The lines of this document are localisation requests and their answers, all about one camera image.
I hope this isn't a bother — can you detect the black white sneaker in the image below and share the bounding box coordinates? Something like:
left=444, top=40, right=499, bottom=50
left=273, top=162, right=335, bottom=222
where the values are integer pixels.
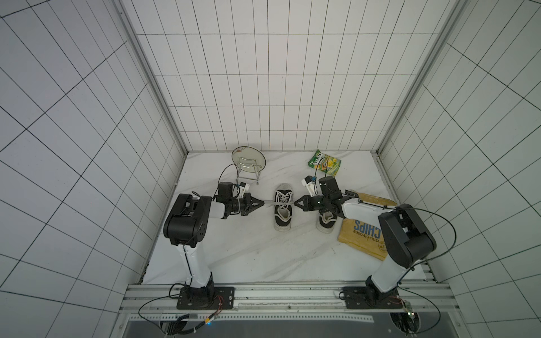
left=273, top=183, right=294, bottom=232
left=316, top=211, right=338, bottom=234

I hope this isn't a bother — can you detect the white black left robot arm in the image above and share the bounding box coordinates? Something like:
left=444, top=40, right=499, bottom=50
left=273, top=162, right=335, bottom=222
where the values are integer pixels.
left=163, top=182, right=265, bottom=299

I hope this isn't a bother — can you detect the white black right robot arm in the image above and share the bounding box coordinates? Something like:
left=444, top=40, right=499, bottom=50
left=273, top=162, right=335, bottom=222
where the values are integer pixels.
left=294, top=175, right=437, bottom=303

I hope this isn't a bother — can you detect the green spring tea snack bag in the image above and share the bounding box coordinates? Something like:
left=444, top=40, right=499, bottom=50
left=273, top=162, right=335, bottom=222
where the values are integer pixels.
left=308, top=149, right=342, bottom=177

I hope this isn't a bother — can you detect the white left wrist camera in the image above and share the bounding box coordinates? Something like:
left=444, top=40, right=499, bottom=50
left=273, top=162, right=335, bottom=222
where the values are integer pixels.
left=237, top=182, right=249, bottom=199

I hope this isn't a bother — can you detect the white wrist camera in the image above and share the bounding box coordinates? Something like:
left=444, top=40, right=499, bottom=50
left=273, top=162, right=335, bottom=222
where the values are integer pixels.
left=301, top=175, right=318, bottom=197
left=237, top=182, right=249, bottom=199

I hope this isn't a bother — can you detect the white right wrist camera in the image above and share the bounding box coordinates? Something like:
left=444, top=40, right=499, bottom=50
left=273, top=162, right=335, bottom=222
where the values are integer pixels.
left=301, top=175, right=318, bottom=197

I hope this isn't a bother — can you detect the round mirror on wire stand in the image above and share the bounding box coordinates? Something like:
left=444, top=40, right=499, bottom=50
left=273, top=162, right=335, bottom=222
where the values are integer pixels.
left=232, top=146, right=267, bottom=184

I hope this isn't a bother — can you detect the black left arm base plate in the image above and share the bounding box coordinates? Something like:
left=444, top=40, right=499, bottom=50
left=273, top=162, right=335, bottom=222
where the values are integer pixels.
left=176, top=287, right=235, bottom=311

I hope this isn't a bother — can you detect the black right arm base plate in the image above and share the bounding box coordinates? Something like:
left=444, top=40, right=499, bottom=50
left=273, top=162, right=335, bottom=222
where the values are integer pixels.
left=339, top=287, right=403, bottom=310

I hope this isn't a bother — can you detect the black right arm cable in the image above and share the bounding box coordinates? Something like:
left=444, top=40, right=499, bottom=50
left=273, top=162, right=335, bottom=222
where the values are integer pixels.
left=396, top=206, right=458, bottom=335

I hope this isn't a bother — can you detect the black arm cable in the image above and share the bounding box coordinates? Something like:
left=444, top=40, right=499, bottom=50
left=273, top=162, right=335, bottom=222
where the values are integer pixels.
left=137, top=248, right=225, bottom=337
left=396, top=206, right=458, bottom=335

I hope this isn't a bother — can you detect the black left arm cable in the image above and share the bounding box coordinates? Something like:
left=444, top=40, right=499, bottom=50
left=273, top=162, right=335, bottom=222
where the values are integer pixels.
left=137, top=248, right=225, bottom=337

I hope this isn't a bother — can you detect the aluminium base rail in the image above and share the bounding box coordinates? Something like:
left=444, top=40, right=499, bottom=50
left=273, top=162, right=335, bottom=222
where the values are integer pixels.
left=120, top=281, right=458, bottom=319

